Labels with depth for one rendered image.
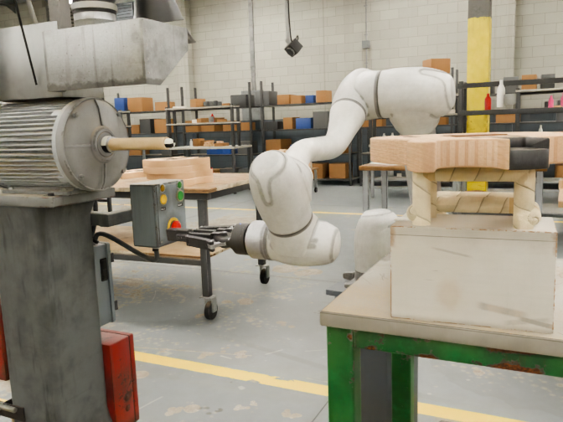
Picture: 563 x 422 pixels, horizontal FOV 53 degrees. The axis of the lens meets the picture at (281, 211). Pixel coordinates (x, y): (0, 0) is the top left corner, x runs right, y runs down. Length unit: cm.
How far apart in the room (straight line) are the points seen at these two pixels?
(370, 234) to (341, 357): 89
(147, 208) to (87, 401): 62
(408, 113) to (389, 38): 1114
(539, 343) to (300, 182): 51
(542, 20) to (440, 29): 190
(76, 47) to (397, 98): 81
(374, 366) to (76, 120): 126
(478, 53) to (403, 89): 659
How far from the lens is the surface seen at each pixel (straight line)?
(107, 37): 138
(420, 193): 101
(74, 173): 155
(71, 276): 176
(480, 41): 813
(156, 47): 135
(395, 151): 100
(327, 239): 119
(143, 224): 179
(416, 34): 1256
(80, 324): 182
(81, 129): 155
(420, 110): 156
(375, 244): 196
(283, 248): 120
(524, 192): 100
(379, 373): 205
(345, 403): 117
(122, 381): 197
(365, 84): 158
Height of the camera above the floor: 129
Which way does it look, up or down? 9 degrees down
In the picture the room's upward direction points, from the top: 2 degrees counter-clockwise
